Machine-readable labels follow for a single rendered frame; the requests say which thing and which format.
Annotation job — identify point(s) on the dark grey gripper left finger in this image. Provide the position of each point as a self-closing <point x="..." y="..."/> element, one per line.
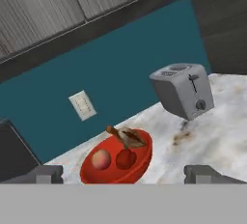
<point x="48" y="173"/>

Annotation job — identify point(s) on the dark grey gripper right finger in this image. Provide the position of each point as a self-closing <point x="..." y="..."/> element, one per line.
<point x="199" y="173"/>

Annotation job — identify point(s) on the red bowl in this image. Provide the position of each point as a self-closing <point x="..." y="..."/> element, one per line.
<point x="96" y="174"/>

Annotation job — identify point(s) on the peach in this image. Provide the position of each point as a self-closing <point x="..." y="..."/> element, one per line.
<point x="101" y="159"/>

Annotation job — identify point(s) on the red bell pepper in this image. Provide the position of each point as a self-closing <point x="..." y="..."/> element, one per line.
<point x="125" y="159"/>

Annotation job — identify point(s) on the dark grey fridge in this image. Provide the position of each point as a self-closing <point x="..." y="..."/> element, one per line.
<point x="16" y="154"/>

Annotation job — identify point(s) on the grey toaster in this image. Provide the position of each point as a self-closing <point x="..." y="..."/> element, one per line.
<point x="183" y="91"/>

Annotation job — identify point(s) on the dark grey tall cabinet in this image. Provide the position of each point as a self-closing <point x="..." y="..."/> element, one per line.
<point x="222" y="25"/>

